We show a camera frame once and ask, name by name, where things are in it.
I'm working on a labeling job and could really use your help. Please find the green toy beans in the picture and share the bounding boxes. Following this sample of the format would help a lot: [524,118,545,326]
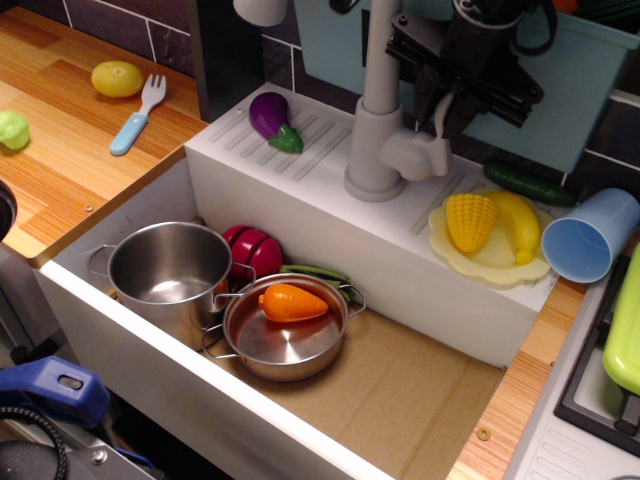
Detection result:
[279,264,366,305]

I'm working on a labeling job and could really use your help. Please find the pale yellow toy plate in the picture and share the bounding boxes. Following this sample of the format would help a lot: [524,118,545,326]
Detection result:
[429,189,552,289]

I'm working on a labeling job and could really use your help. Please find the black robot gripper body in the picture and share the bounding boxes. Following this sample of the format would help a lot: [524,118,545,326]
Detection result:
[387,1,544,128]

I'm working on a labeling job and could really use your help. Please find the white toy sink unit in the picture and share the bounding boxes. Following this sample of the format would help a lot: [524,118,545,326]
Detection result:
[38,94,557,479]

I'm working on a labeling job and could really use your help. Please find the yellow toy lemon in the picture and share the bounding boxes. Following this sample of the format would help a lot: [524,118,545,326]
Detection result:
[91,60,144,98]

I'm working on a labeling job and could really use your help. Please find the dark grey vertical post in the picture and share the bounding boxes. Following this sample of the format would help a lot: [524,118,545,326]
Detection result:
[187,0,264,123]

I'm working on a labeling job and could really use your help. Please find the teal plastic bin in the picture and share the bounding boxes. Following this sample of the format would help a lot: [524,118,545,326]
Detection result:
[295,1,639,173]

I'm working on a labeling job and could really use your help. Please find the dark green toy cucumber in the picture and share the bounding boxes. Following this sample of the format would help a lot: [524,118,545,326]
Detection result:
[483,160,577,207]

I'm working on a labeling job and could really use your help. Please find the light blue plastic cup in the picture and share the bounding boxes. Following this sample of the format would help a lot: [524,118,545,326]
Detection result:
[542,188,639,284]

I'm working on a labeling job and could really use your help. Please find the tall steel pot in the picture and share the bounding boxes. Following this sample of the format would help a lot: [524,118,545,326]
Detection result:
[88,222,256,351]

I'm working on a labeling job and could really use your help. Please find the shallow steel pan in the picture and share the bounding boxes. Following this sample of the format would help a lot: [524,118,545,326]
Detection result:
[203,274,366,382]

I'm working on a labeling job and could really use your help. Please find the light green toy vegetable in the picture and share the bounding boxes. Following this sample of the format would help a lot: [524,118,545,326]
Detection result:
[1,110,30,150]

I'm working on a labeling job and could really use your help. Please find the black braided cable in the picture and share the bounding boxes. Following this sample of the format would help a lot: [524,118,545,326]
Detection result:
[0,404,69,480]

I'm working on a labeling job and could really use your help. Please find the magenta toy onion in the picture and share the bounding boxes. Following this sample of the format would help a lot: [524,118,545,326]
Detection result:
[222,225,284,285]

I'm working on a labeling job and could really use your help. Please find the yellow toy banana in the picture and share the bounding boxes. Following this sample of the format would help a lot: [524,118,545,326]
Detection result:
[486,191,542,265]

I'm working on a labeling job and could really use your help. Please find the yellow toy corn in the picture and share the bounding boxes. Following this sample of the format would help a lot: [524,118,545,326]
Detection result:
[445,193,497,253]

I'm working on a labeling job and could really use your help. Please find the white blue toy fork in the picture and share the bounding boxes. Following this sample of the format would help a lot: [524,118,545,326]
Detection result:
[110,75,167,156]

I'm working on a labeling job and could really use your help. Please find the orange toy carrot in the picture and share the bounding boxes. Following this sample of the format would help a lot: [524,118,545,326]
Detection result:
[258,283,329,323]

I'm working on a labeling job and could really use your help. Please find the lime green plastic lid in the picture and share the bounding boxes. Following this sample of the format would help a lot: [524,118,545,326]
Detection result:
[602,245,639,395]

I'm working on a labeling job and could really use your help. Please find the blue clamp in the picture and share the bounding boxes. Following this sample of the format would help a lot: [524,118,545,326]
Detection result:
[1,356,111,428]

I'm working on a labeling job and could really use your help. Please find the grey toy faucet with lever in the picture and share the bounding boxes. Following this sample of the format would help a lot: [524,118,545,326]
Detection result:
[344,1,453,202]

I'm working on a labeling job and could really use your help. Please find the white lamp shade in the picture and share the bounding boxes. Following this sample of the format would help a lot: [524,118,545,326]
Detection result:
[233,0,288,28]

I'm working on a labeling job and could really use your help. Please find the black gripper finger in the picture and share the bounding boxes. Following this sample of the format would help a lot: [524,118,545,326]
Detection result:
[441,93,482,139]
[413,67,449,133]

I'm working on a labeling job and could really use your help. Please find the black stove grate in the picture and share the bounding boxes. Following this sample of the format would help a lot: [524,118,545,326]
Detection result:
[554,256,639,456]

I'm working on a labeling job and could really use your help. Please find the purple toy eggplant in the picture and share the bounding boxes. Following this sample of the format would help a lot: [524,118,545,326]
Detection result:
[249,92,304,153]

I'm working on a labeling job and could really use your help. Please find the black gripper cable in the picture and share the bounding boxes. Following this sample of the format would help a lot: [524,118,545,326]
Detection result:
[509,0,559,57]

